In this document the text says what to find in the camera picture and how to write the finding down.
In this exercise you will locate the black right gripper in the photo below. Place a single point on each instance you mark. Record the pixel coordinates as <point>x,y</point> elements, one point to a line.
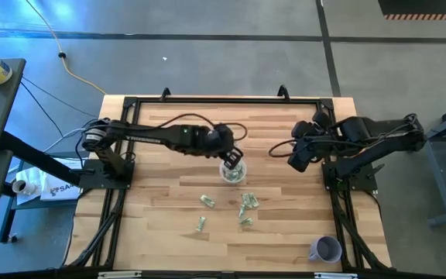
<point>320,143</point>

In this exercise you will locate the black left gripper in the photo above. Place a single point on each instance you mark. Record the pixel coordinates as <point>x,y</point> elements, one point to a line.
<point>221,138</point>

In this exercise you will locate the green white stevia packet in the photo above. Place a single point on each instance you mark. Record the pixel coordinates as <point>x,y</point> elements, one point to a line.
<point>246,199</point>
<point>253,200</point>
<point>200,223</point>
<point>237,174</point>
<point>207,200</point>
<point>246,221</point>
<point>241,210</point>
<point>228,174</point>

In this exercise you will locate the clear plastic cup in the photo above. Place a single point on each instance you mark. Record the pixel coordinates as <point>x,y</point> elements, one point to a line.
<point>223,177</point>

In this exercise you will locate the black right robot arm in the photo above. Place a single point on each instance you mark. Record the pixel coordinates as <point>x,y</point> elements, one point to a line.
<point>362,129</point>

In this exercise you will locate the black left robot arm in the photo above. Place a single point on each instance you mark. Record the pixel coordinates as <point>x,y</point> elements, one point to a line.
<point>149,135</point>

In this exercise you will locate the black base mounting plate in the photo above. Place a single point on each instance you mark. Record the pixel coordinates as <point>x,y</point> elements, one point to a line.
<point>358,186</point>
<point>91,180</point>

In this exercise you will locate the black hook clamp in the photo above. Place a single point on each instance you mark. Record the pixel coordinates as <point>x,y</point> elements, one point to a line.
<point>165,93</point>
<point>283,92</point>

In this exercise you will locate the purple mug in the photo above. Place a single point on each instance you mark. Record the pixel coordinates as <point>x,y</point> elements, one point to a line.
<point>325,249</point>

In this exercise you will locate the white printed paper sheet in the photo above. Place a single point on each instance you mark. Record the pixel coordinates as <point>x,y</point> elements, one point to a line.
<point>62,190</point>

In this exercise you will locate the black hazard-striped mat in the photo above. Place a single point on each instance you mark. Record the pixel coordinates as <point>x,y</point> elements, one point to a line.
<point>424,7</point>

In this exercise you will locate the black diagonal support bar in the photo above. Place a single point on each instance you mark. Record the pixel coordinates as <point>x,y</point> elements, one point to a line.
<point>37,157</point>

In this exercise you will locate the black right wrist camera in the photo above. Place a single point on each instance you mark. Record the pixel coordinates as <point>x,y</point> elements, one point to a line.
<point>304,128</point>

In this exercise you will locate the black aluminium table frame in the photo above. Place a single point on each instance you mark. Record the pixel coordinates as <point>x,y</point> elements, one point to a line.
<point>246,100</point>

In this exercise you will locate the white bracket strip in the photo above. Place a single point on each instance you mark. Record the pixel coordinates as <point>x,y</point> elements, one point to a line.
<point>119,274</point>
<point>336,275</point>

